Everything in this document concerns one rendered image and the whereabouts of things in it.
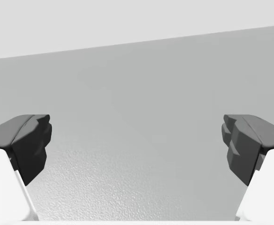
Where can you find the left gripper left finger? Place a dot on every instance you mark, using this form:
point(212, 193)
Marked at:
point(22, 150)

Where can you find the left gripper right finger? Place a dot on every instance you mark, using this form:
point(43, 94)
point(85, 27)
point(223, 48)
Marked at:
point(249, 150)

